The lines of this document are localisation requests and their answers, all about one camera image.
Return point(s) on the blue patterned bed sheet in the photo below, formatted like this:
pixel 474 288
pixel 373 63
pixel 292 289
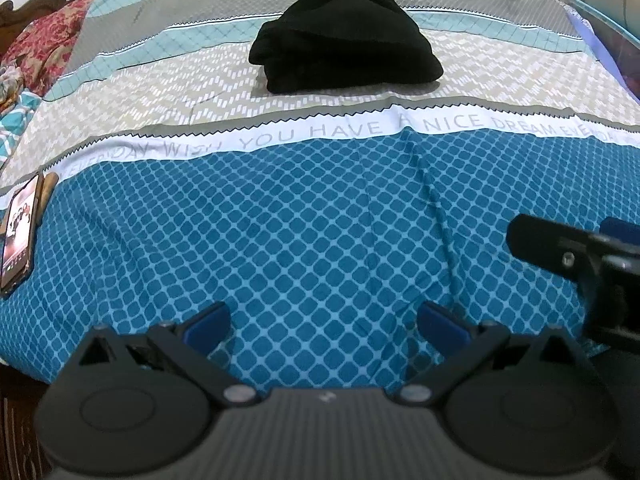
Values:
pixel 310 200

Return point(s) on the red floral cloth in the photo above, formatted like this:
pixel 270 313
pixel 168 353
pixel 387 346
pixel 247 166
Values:
pixel 55 35

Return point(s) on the dark wooden headboard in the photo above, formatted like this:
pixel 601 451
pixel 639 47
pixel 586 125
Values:
pixel 30 12

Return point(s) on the teal patterned cloth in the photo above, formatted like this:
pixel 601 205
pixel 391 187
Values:
pixel 17 125

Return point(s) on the smartphone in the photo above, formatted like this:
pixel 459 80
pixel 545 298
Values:
pixel 20 235

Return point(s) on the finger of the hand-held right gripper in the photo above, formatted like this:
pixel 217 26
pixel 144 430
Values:
pixel 545 242
pixel 620 230

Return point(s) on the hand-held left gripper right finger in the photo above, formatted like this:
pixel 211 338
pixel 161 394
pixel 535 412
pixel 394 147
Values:
pixel 442 327

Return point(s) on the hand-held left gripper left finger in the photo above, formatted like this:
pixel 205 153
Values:
pixel 207 325

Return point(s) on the blue translucent plastic cover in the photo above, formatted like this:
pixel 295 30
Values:
pixel 607 45

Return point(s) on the black pants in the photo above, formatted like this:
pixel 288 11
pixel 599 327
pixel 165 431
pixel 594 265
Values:
pixel 345 45

